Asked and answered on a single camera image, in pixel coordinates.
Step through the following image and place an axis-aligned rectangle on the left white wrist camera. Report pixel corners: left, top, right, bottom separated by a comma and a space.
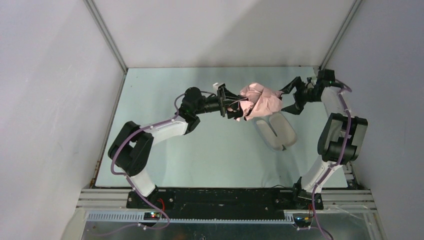
212, 82, 223, 92

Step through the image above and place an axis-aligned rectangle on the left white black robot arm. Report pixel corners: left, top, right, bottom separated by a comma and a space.
107, 83, 247, 198

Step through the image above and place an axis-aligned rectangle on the open grey umbrella case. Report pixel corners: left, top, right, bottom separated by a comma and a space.
254, 112, 297, 152

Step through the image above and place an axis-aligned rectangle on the pink black folding umbrella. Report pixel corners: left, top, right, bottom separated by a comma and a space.
226, 82, 283, 121

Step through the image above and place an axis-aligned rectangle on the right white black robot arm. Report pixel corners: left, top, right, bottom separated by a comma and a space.
281, 69, 368, 202

